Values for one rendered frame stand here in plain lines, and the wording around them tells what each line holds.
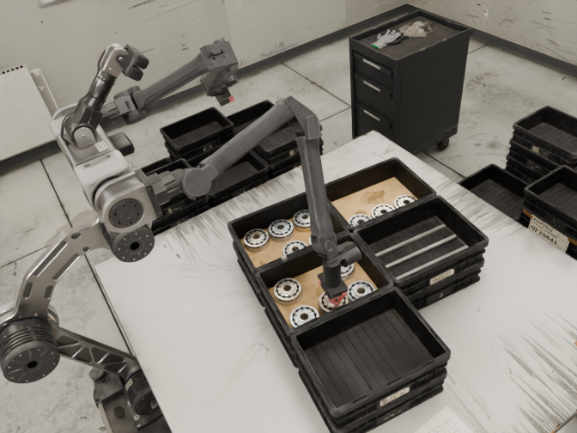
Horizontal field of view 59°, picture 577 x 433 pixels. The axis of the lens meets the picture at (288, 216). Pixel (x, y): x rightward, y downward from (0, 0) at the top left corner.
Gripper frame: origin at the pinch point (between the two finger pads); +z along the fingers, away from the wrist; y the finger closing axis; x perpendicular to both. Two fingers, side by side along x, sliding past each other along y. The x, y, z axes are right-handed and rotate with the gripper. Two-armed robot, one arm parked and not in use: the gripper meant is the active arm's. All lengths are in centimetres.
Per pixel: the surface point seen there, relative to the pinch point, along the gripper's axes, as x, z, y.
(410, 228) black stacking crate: -46, 6, 20
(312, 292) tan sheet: 3.3, 6.3, 10.4
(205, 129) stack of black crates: -7, 42, 193
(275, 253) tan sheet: 7.3, 6.7, 35.0
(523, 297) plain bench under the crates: -68, 17, -21
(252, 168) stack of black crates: -22, 53, 150
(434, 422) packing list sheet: -11.2, 18.3, -44.7
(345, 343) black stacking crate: 3.0, 6.2, -13.8
